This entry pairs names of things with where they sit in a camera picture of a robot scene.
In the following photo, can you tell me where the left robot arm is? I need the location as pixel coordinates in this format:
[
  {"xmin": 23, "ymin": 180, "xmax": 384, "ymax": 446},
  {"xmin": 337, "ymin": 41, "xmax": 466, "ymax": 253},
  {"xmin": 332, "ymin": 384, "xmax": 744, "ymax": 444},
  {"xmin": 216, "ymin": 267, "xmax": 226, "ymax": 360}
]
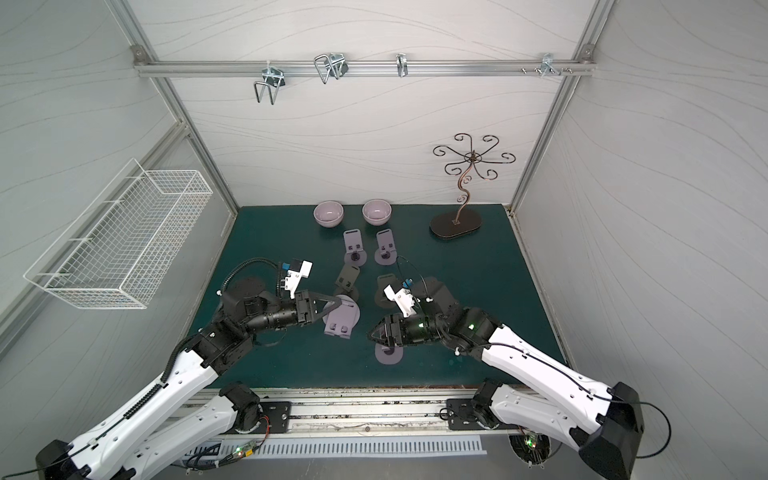
[{"xmin": 36, "ymin": 277, "xmax": 342, "ymax": 479}]

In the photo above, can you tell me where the green table mat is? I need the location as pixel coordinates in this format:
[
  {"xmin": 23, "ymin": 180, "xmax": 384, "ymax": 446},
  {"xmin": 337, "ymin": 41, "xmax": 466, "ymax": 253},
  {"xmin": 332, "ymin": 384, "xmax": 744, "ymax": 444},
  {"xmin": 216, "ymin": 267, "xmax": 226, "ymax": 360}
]
[{"xmin": 193, "ymin": 205, "xmax": 562, "ymax": 388}]

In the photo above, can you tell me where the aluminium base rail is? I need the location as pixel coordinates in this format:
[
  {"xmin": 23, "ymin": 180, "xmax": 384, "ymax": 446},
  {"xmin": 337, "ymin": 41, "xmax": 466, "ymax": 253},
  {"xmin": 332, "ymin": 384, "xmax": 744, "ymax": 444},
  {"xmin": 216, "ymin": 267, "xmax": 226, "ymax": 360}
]
[{"xmin": 118, "ymin": 387, "xmax": 613, "ymax": 444}]

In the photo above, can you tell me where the left pink bowl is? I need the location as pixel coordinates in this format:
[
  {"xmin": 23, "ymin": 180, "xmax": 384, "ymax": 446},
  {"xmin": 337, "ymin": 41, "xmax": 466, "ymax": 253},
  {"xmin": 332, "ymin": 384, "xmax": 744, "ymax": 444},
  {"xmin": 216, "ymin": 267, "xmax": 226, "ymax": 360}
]
[{"xmin": 313, "ymin": 201, "xmax": 345, "ymax": 228}]

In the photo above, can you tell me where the white vent strip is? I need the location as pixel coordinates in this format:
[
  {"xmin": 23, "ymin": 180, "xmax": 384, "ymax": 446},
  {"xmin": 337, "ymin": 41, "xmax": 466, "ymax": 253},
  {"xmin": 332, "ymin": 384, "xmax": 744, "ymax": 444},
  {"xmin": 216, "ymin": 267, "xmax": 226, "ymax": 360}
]
[{"xmin": 245, "ymin": 435, "xmax": 487, "ymax": 460}]

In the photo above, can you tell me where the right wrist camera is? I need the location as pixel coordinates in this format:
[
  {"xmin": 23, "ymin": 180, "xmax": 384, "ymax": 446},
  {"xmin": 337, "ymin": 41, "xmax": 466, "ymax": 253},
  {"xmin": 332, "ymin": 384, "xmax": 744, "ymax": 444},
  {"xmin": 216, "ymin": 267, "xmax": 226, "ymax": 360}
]
[{"xmin": 385, "ymin": 282, "xmax": 417, "ymax": 318}]

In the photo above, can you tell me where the white wire basket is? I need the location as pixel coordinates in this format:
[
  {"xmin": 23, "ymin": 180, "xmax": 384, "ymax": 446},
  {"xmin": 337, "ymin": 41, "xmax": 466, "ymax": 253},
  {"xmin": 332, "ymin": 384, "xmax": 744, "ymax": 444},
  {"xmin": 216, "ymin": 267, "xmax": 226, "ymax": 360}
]
[{"xmin": 23, "ymin": 159, "xmax": 212, "ymax": 310}]

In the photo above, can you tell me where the brown metal jewelry stand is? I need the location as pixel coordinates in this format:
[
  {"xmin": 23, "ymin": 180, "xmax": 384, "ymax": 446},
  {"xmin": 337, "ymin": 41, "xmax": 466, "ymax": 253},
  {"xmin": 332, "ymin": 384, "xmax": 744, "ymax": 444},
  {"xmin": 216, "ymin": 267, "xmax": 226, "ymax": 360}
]
[{"xmin": 429, "ymin": 132, "xmax": 517, "ymax": 240}]

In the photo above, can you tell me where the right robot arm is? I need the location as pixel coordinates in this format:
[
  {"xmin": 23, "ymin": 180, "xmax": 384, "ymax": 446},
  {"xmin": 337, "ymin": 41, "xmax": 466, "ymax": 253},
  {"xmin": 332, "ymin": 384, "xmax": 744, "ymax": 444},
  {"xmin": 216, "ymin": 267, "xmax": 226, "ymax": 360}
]
[{"xmin": 369, "ymin": 277, "xmax": 644, "ymax": 479}]

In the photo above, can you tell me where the metal double hook middle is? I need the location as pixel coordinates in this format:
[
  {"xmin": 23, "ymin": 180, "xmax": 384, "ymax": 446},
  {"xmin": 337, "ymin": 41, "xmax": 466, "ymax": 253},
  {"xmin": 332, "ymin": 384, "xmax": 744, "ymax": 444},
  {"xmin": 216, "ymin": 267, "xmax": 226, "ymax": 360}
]
[{"xmin": 313, "ymin": 53, "xmax": 349, "ymax": 84}]

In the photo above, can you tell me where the aluminium top rail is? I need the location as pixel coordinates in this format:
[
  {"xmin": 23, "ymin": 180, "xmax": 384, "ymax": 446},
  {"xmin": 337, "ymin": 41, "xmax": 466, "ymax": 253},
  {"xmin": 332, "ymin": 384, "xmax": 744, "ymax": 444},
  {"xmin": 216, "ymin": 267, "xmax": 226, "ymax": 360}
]
[{"xmin": 134, "ymin": 56, "xmax": 597, "ymax": 79}]

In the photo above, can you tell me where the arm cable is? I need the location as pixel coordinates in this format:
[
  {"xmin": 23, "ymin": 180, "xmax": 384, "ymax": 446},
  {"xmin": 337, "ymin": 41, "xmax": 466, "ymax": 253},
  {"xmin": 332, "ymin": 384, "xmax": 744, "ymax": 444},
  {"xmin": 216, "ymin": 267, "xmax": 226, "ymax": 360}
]
[
  {"xmin": 218, "ymin": 257, "xmax": 283, "ymax": 298},
  {"xmin": 623, "ymin": 398, "xmax": 673, "ymax": 460}
]

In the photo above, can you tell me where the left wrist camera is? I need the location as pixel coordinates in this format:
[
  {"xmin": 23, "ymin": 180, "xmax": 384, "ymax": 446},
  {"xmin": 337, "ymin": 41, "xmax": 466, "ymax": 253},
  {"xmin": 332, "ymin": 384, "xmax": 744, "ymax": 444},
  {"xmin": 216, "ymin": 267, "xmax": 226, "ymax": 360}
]
[{"xmin": 279, "ymin": 259, "xmax": 313, "ymax": 299}]

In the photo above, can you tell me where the metal double hook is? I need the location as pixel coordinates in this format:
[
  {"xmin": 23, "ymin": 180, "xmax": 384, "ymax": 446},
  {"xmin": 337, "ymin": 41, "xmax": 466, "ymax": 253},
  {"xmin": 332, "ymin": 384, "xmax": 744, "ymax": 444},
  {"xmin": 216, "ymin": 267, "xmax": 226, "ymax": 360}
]
[
  {"xmin": 253, "ymin": 66, "xmax": 286, "ymax": 105},
  {"xmin": 313, "ymin": 53, "xmax": 349, "ymax": 84}
]

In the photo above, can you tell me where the pink bowl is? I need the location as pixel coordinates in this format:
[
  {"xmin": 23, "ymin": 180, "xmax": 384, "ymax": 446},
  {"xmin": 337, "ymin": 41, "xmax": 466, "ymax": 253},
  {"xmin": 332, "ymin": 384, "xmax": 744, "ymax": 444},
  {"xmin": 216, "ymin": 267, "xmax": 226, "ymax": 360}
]
[
  {"xmin": 362, "ymin": 199, "xmax": 392, "ymax": 226},
  {"xmin": 313, "ymin": 201, "xmax": 345, "ymax": 228}
]

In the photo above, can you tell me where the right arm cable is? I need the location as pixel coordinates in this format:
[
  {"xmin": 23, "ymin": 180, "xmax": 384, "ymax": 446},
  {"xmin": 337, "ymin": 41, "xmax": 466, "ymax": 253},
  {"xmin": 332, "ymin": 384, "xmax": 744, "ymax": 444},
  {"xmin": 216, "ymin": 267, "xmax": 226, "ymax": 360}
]
[{"xmin": 623, "ymin": 398, "xmax": 673, "ymax": 460}]

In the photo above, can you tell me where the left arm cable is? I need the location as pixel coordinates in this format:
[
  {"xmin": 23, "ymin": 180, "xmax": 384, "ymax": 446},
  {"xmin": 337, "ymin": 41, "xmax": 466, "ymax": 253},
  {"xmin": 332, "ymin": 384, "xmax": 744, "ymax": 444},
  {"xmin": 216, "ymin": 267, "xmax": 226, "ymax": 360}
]
[{"xmin": 218, "ymin": 257, "xmax": 283, "ymax": 298}]

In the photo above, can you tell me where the purple phone stand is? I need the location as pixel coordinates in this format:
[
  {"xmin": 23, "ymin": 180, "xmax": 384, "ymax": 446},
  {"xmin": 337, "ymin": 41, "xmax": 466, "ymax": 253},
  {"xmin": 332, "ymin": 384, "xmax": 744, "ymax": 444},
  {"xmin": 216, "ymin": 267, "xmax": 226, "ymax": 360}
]
[
  {"xmin": 374, "ymin": 229, "xmax": 398, "ymax": 266},
  {"xmin": 374, "ymin": 344, "xmax": 404, "ymax": 366},
  {"xmin": 324, "ymin": 295, "xmax": 361, "ymax": 339},
  {"xmin": 343, "ymin": 229, "xmax": 367, "ymax": 267}
]

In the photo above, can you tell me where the right pink bowl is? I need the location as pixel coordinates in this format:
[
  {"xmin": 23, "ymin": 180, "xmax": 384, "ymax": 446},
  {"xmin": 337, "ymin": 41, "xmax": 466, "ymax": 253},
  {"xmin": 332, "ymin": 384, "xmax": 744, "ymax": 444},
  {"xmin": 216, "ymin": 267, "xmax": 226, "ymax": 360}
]
[{"xmin": 362, "ymin": 199, "xmax": 392, "ymax": 226}]

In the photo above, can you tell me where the metal hook right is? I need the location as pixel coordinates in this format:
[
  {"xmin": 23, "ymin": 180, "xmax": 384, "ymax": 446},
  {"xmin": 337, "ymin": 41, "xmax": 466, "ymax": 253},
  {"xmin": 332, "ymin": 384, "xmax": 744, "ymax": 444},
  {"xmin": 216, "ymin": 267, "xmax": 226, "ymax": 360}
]
[{"xmin": 520, "ymin": 53, "xmax": 573, "ymax": 78}]

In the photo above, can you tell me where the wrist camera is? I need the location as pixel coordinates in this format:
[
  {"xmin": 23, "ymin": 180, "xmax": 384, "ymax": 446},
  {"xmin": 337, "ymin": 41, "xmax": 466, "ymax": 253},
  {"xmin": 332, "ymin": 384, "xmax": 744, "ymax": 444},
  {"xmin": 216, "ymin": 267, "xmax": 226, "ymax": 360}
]
[
  {"xmin": 279, "ymin": 259, "xmax": 313, "ymax": 299},
  {"xmin": 385, "ymin": 282, "xmax": 417, "ymax": 318}
]

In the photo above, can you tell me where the small metal hook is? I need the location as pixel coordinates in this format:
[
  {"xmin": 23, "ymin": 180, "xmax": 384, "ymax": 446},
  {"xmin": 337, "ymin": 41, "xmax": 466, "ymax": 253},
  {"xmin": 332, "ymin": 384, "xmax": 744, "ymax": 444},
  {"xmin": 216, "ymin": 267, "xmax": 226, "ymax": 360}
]
[{"xmin": 396, "ymin": 53, "xmax": 408, "ymax": 78}]

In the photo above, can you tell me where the metal double hook left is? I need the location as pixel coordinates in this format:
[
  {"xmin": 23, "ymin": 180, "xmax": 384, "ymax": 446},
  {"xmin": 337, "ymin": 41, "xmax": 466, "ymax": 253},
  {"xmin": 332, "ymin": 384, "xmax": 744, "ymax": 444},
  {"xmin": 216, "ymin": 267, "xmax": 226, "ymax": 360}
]
[{"xmin": 253, "ymin": 66, "xmax": 286, "ymax": 105}]

